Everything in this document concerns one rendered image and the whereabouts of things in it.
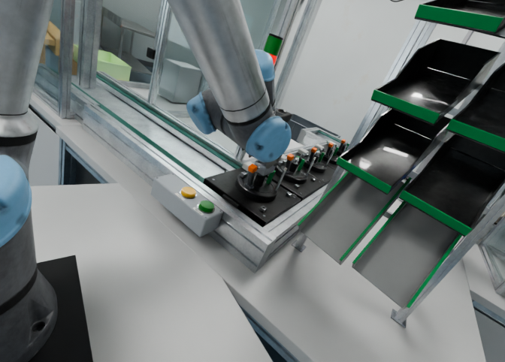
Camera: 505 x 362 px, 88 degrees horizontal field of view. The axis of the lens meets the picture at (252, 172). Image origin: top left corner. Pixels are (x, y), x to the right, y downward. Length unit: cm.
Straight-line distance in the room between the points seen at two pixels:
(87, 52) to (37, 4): 114
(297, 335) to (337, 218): 29
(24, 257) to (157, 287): 32
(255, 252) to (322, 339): 24
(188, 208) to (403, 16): 444
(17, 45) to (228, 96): 24
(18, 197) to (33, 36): 19
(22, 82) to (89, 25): 112
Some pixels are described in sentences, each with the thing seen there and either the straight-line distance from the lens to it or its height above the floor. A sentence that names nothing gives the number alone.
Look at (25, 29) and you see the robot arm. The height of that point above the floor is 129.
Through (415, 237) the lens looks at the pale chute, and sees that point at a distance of 76.
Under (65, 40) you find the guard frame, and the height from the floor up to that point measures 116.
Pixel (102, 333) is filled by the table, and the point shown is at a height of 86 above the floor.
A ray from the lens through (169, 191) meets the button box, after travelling 74.
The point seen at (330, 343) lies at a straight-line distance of 71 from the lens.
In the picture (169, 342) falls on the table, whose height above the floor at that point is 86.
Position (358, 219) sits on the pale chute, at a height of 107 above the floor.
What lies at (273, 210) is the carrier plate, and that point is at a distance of 78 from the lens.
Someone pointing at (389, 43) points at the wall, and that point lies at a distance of 474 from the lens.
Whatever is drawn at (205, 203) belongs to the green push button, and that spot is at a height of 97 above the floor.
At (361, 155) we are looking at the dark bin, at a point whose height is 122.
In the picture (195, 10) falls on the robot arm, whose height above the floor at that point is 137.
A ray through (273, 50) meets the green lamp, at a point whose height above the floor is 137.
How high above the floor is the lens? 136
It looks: 24 degrees down
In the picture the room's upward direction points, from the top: 21 degrees clockwise
